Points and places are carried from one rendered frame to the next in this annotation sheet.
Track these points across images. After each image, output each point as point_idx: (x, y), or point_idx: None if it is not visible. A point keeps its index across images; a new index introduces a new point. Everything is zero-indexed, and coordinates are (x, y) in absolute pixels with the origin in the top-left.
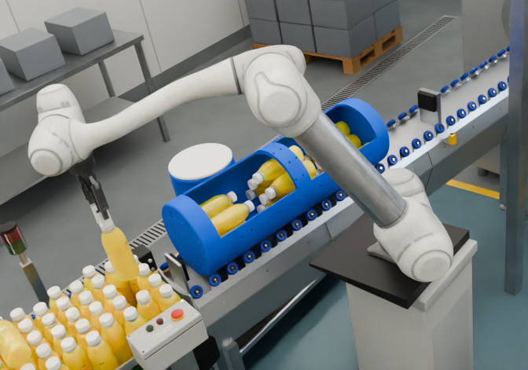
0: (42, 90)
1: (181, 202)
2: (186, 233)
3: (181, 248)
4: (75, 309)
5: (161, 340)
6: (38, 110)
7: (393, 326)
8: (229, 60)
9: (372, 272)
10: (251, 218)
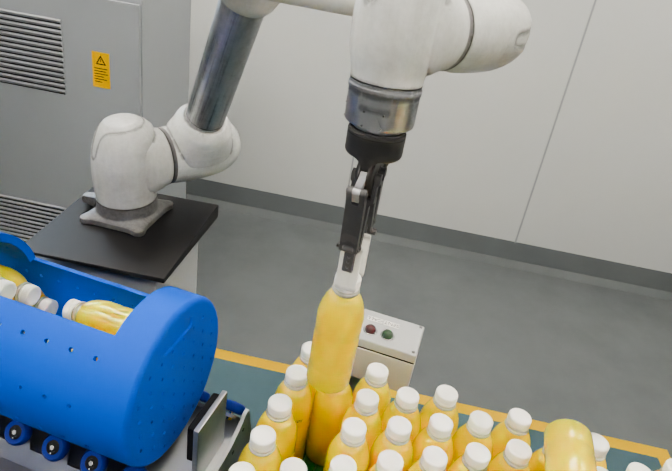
0: None
1: (161, 306)
2: (190, 345)
3: (160, 429)
4: (428, 452)
5: (393, 318)
6: None
7: (182, 283)
8: None
9: (177, 228)
10: (127, 287)
